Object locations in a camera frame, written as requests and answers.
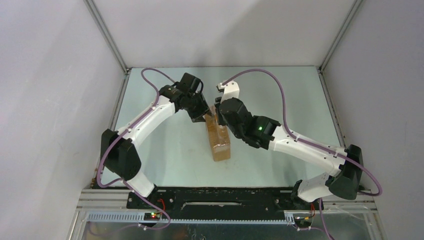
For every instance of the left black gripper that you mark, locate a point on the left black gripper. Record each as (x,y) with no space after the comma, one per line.
(203,108)

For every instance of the grey slotted cable duct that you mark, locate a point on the grey slotted cable duct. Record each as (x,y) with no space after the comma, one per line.
(137,217)

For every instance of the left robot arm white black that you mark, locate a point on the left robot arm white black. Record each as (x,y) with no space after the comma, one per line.
(119,149)

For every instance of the brown cardboard express box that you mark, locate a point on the brown cardboard express box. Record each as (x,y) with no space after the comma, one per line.
(218,136)

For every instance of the left controller board with leds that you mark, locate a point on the left controller board with leds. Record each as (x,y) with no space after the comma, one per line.
(152,216)

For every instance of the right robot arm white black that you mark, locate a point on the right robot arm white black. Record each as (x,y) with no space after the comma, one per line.
(342,173)

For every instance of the aluminium frame post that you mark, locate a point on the aluminium frame post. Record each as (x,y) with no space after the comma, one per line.
(106,34)
(340,33)

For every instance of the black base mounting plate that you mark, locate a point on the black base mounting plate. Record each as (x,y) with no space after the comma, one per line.
(229,203)

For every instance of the right controller board with leds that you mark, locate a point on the right controller board with leds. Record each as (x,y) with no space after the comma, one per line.
(303,222)

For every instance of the right aluminium frame post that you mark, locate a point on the right aluminium frame post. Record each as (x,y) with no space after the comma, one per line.
(340,33)

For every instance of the controller board with leds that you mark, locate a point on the controller board with leds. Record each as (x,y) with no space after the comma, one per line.
(303,222)
(152,216)

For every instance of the left aluminium frame post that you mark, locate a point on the left aluminium frame post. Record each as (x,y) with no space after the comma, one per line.
(106,34)

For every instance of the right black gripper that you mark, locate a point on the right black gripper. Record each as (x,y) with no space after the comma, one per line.
(221,121)

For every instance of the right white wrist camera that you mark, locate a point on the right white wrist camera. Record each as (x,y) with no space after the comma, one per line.
(229,90)

